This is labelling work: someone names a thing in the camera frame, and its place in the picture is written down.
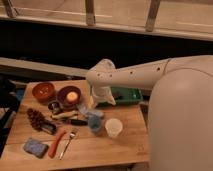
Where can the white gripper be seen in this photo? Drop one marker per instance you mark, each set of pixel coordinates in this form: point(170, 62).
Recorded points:
point(100, 95)

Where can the blue towel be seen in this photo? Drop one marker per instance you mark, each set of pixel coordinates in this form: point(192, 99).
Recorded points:
point(94, 117)

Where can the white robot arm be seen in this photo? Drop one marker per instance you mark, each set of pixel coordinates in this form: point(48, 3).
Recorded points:
point(142, 76)

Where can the white plastic cup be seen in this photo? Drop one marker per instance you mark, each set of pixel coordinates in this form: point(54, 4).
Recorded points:
point(113, 127)

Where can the small metal cup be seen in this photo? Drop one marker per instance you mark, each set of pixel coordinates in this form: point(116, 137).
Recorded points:
point(54, 107)

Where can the yellow round fruit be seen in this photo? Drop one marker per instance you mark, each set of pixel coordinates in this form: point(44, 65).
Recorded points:
point(72, 96)

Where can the dark object in bin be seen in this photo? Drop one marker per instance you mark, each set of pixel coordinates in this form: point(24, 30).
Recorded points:
point(117, 95)

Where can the green plastic bin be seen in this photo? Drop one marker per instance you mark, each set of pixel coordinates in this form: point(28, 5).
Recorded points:
point(130, 94)

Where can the dark brown bowl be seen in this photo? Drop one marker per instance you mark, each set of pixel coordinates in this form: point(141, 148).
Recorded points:
point(62, 93)

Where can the silver fork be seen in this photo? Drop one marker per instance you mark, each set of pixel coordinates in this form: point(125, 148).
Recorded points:
point(72, 135)

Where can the black metal scoop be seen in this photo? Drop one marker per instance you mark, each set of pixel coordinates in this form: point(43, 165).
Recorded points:
point(49, 128)

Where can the red-brown bowl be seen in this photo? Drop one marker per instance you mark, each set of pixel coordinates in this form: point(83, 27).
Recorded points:
point(43, 91)

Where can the brown pine cone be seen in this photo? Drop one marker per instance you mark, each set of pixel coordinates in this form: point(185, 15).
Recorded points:
point(36, 118)

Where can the blue sponge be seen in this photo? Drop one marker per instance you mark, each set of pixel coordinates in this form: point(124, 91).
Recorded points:
point(35, 147)

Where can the beige handled tool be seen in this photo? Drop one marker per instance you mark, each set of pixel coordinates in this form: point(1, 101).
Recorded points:
point(64, 115)

